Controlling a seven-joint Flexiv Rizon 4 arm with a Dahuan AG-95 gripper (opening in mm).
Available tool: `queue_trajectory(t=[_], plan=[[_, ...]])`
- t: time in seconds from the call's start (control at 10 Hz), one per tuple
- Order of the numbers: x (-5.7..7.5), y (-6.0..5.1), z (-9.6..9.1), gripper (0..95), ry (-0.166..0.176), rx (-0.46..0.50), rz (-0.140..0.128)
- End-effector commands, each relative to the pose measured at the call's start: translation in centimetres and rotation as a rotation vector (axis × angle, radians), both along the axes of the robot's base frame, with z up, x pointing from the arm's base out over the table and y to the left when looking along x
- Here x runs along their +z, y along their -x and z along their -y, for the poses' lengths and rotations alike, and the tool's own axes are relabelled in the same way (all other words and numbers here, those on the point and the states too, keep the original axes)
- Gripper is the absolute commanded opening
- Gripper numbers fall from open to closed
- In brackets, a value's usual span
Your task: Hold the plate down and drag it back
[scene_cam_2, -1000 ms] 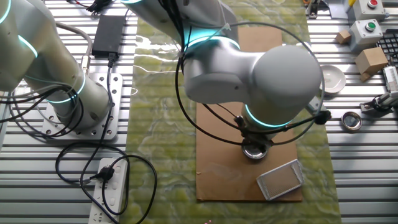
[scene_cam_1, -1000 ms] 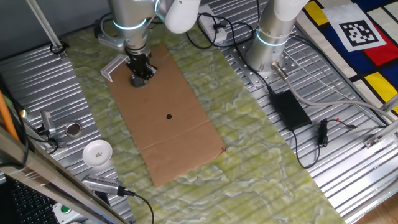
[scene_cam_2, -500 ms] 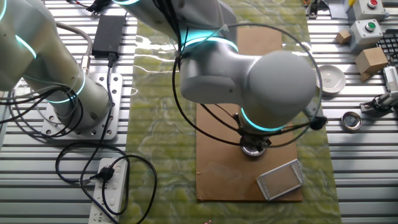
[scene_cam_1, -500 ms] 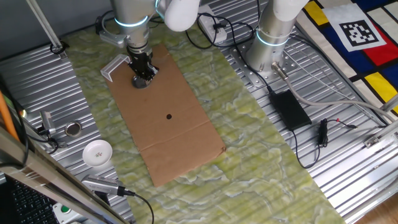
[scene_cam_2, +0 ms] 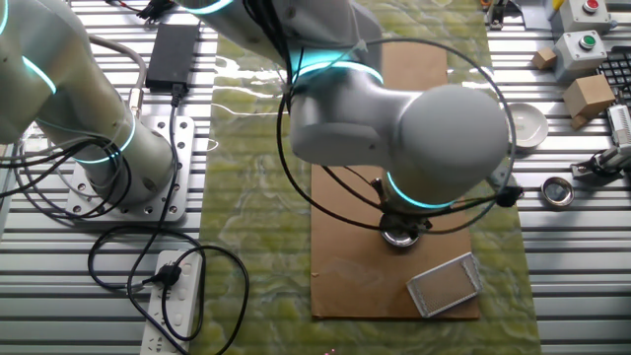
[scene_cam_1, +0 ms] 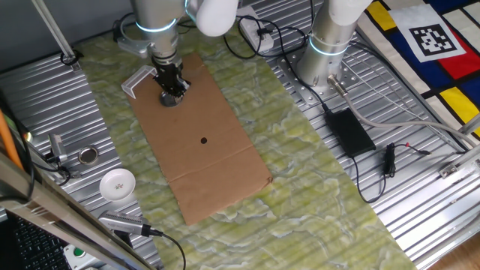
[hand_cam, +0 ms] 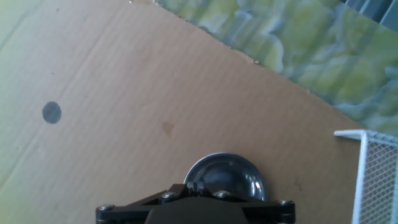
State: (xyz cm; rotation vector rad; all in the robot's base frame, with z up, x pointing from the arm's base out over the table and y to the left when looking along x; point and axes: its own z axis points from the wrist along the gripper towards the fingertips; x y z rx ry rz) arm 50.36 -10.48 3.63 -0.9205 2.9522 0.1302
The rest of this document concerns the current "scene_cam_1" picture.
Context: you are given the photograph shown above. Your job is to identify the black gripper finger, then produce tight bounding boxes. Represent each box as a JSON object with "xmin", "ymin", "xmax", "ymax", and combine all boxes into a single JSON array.
[
  {"xmin": 173, "ymin": 78, "xmax": 191, "ymax": 100},
  {"xmin": 160, "ymin": 80, "xmax": 177, "ymax": 102}
]

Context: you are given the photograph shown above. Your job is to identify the black power adapter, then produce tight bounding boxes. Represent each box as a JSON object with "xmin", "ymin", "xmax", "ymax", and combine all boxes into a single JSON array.
[{"xmin": 323, "ymin": 107, "xmax": 377, "ymax": 159}]

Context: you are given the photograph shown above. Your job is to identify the coloured block pattern board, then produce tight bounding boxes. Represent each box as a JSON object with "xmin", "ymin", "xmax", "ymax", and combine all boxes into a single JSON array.
[{"xmin": 357, "ymin": 0, "xmax": 480, "ymax": 138}]

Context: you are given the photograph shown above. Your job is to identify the black device cable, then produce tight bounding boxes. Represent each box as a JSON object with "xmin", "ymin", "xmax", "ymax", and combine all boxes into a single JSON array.
[{"xmin": 148, "ymin": 227, "xmax": 188, "ymax": 270}]

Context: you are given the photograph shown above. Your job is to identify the white fiducial tag sheet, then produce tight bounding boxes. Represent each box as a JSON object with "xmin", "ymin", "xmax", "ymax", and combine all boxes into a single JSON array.
[{"xmin": 387, "ymin": 3, "xmax": 468, "ymax": 64}]

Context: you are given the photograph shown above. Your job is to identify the brown cardboard sheet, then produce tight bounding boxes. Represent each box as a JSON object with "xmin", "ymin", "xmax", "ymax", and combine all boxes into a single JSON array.
[{"xmin": 127, "ymin": 52, "xmax": 274, "ymax": 227}]

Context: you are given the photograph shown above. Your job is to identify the white angled bracket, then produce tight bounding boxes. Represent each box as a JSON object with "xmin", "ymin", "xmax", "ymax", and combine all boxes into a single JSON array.
[{"xmin": 120, "ymin": 64, "xmax": 159, "ymax": 100}]

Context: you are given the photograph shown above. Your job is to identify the white ceramic flower dish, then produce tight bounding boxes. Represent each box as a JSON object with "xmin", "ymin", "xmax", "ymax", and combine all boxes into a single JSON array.
[{"xmin": 98, "ymin": 167, "xmax": 137, "ymax": 203}]

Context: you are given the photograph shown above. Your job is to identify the silver ribbed device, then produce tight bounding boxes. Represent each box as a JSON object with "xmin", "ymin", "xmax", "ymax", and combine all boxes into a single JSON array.
[{"xmin": 97, "ymin": 210, "xmax": 164, "ymax": 239}]

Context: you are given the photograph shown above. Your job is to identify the orange pole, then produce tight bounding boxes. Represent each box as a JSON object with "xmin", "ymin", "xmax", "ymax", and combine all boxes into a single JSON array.
[{"xmin": 0, "ymin": 108, "xmax": 25, "ymax": 172}]

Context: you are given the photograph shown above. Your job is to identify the grey green button box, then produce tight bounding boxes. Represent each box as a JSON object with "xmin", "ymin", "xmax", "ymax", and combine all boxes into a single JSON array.
[{"xmin": 62, "ymin": 243, "xmax": 110, "ymax": 270}]

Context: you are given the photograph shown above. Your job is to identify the white power strip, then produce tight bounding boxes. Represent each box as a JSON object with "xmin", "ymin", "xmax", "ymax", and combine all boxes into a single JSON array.
[{"xmin": 237, "ymin": 4, "xmax": 275, "ymax": 54}]

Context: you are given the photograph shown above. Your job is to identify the small round steel dish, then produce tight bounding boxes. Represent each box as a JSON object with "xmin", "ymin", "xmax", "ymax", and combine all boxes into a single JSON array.
[
  {"xmin": 158, "ymin": 89, "xmax": 185, "ymax": 109},
  {"xmin": 76, "ymin": 145, "xmax": 101, "ymax": 166}
]

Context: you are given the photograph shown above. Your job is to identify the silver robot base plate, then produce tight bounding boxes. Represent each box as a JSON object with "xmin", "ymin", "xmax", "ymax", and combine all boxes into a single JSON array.
[{"xmin": 274, "ymin": 43, "xmax": 362, "ymax": 110}]

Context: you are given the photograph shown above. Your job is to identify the black keyboard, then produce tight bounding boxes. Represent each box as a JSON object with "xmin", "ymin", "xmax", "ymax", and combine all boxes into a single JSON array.
[{"xmin": 6, "ymin": 214, "xmax": 73, "ymax": 270}]

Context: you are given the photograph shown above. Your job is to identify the green marble pattern mat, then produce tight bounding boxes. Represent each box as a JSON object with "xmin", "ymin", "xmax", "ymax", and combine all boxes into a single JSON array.
[{"xmin": 73, "ymin": 20, "xmax": 418, "ymax": 270}]

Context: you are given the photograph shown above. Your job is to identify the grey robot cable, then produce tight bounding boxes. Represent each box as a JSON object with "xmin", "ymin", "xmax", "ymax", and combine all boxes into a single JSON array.
[{"xmin": 326, "ymin": 73, "xmax": 480, "ymax": 148}]

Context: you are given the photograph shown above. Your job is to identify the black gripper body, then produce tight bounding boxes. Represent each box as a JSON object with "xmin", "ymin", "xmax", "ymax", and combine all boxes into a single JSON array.
[{"xmin": 151, "ymin": 55, "xmax": 185, "ymax": 89}]

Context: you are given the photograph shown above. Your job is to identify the grey metal rod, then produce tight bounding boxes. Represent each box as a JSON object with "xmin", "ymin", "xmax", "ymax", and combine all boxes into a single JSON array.
[{"xmin": 31, "ymin": 0, "xmax": 83, "ymax": 73}]

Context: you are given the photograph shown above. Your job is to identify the black bundled red-tip cable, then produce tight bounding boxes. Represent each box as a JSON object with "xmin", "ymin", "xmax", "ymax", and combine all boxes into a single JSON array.
[{"xmin": 349, "ymin": 142, "xmax": 433, "ymax": 205}]

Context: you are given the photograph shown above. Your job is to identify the aluminium frame bar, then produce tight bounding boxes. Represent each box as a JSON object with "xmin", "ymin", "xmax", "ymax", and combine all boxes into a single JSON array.
[{"xmin": 0, "ymin": 148, "xmax": 159, "ymax": 270}]

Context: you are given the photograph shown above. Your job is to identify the aluminium profile rail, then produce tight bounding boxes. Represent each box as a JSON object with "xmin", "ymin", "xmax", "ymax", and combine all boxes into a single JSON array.
[{"xmin": 437, "ymin": 113, "xmax": 480, "ymax": 180}]

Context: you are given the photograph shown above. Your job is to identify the black adapter power cord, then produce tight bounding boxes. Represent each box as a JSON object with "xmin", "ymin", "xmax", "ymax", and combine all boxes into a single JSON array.
[{"xmin": 223, "ymin": 14, "xmax": 333, "ymax": 113}]

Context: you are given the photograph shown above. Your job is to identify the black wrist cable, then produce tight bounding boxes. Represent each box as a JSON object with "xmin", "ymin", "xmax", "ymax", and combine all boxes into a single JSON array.
[{"xmin": 112, "ymin": 12, "xmax": 138, "ymax": 43}]

